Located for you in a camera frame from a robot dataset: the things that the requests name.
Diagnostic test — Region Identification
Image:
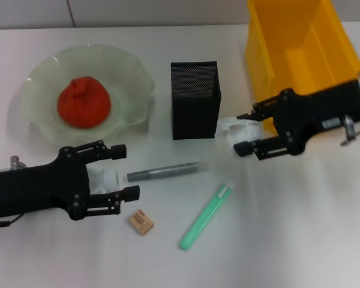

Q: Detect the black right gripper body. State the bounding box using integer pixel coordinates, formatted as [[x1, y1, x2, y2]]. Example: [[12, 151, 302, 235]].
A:
[[272, 79, 360, 157]]

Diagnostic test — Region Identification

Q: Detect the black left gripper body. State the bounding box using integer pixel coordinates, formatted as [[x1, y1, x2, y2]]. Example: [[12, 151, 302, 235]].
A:
[[0, 146, 92, 221]]

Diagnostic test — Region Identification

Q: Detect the white paper ball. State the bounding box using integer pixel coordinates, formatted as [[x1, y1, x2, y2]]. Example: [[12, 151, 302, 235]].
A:
[[217, 116, 263, 155]]

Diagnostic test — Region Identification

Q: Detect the clear green-label water bottle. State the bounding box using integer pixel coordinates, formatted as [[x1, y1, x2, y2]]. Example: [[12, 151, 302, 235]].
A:
[[86, 167, 121, 196]]

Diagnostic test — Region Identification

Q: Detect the orange fruit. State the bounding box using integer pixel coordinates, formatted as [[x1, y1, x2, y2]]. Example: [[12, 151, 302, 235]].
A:
[[56, 76, 112, 130]]

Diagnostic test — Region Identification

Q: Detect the mint green pen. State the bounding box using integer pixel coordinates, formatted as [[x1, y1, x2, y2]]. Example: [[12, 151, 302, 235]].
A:
[[179, 179, 235, 251]]

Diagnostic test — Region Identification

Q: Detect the beige eraser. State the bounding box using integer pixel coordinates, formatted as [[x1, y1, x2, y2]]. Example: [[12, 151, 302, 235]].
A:
[[128, 209, 155, 237]]

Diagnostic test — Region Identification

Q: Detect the grey marker pen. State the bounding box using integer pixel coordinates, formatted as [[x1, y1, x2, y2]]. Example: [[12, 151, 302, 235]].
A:
[[126, 161, 209, 183]]

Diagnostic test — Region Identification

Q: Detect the black mesh pen holder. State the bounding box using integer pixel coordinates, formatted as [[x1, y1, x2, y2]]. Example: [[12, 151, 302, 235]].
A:
[[170, 61, 222, 140]]

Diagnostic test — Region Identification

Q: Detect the pale green glass fruit plate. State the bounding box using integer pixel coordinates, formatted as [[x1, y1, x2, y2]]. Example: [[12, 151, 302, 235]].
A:
[[8, 44, 156, 149]]

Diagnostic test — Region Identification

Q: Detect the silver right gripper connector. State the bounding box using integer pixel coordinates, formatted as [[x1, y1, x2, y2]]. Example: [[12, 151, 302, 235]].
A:
[[340, 115, 357, 147]]

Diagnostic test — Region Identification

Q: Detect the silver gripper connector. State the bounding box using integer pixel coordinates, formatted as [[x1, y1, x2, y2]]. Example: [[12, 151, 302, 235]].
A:
[[8, 155, 26, 170], [340, 115, 357, 147]]

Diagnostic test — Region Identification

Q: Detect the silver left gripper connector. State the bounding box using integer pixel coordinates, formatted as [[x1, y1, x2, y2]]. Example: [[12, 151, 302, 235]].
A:
[[8, 155, 26, 170]]

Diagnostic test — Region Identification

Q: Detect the yellow plastic bin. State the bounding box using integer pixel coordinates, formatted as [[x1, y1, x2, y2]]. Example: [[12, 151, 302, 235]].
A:
[[245, 0, 360, 134]]

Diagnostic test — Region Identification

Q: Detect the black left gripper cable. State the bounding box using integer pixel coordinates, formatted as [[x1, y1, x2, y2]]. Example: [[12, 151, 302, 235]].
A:
[[0, 214, 22, 230]]

